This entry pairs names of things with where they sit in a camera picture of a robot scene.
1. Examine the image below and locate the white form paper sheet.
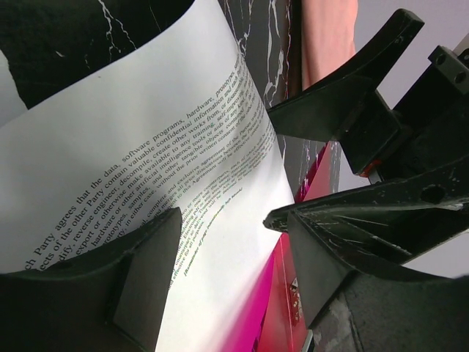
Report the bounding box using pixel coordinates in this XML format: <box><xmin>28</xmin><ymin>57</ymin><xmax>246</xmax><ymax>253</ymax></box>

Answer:
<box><xmin>0</xmin><ymin>52</ymin><xmax>27</xmax><ymax>127</ymax></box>

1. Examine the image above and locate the white printed paper sheet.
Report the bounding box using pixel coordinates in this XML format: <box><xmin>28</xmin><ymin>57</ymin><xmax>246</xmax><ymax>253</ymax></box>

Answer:
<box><xmin>1</xmin><ymin>1</ymin><xmax>292</xmax><ymax>351</ymax></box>

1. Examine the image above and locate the folded pink cloth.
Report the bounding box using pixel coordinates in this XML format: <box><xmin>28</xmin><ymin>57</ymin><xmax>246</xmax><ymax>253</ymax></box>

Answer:
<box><xmin>301</xmin><ymin>0</ymin><xmax>358</xmax><ymax>89</ymax></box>

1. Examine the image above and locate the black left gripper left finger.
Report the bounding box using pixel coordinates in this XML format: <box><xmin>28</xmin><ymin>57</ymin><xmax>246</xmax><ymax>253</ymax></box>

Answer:
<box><xmin>1</xmin><ymin>208</ymin><xmax>182</xmax><ymax>351</ymax></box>

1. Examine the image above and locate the red plastic clip folder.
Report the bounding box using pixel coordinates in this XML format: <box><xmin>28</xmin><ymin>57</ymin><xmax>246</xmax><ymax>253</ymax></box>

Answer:
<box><xmin>248</xmin><ymin>144</ymin><xmax>330</xmax><ymax>352</ymax></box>

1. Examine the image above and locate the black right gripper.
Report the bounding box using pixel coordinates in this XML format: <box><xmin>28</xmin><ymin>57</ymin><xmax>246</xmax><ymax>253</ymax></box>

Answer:
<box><xmin>268</xmin><ymin>9</ymin><xmax>468</xmax><ymax>180</ymax></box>

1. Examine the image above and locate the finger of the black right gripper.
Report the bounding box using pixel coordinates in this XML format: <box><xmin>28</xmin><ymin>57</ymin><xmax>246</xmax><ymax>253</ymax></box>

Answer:
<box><xmin>263</xmin><ymin>157</ymin><xmax>468</xmax><ymax>264</ymax></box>

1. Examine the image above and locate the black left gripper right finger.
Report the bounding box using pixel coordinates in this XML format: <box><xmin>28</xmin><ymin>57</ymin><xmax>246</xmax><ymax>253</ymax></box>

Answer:
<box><xmin>287</xmin><ymin>213</ymin><xmax>468</xmax><ymax>351</ymax></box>

